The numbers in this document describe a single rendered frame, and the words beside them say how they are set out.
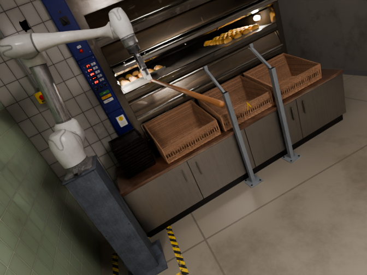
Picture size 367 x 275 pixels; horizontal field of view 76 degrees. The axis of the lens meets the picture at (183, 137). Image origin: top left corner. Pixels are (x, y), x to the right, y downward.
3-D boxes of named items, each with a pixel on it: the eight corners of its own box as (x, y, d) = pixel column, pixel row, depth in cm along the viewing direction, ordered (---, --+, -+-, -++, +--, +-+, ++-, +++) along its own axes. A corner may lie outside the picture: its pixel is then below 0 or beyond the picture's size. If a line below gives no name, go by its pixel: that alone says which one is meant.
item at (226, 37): (202, 46, 312) (201, 42, 310) (232, 33, 321) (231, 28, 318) (226, 43, 258) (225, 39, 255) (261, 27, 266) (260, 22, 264)
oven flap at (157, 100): (137, 118, 232) (127, 100, 230) (281, 46, 265) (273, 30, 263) (136, 118, 227) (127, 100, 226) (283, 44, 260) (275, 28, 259)
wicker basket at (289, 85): (248, 96, 268) (241, 73, 256) (287, 75, 278) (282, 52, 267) (278, 103, 224) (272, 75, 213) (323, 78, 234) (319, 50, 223)
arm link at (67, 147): (60, 172, 144) (39, 143, 135) (66, 160, 161) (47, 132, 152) (86, 161, 146) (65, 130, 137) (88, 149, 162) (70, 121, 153)
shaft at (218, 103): (226, 106, 105) (224, 100, 104) (220, 109, 105) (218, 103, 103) (147, 78, 258) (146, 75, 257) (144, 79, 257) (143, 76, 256)
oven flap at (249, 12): (114, 73, 200) (114, 76, 219) (282, -2, 233) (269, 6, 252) (113, 71, 199) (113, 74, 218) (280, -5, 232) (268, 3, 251)
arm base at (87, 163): (64, 184, 142) (58, 177, 139) (69, 168, 162) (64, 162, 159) (92, 170, 144) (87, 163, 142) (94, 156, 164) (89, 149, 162)
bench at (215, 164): (139, 208, 263) (114, 167, 239) (307, 110, 307) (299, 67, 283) (151, 243, 212) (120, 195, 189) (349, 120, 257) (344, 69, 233)
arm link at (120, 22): (136, 31, 134) (134, 33, 146) (122, 3, 128) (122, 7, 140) (118, 39, 134) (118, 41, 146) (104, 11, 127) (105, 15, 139)
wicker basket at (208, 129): (153, 147, 244) (142, 124, 233) (199, 121, 256) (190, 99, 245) (168, 165, 201) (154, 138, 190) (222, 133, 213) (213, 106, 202)
